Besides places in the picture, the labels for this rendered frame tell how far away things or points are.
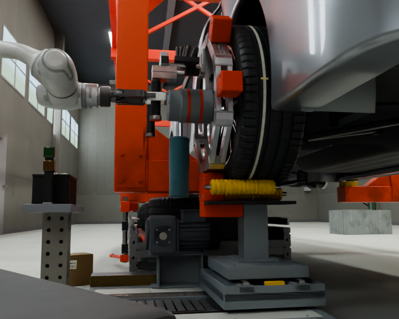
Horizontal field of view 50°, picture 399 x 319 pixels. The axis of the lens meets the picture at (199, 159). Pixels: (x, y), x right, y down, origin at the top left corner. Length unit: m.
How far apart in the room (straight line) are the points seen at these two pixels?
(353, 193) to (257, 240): 2.98
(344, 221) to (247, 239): 7.12
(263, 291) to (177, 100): 0.78
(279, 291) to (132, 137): 1.06
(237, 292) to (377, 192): 3.41
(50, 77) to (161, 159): 0.92
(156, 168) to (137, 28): 0.72
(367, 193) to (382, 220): 4.47
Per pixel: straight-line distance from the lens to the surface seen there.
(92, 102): 1.57
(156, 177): 2.15
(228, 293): 1.52
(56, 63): 1.40
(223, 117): 1.52
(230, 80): 1.46
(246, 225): 1.73
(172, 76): 1.61
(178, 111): 1.72
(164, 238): 1.93
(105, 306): 0.36
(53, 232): 1.86
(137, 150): 2.15
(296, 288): 1.58
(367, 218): 9.03
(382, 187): 4.82
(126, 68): 2.26
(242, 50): 1.58
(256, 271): 1.59
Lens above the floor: 0.41
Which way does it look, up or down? 7 degrees up
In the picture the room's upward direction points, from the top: straight up
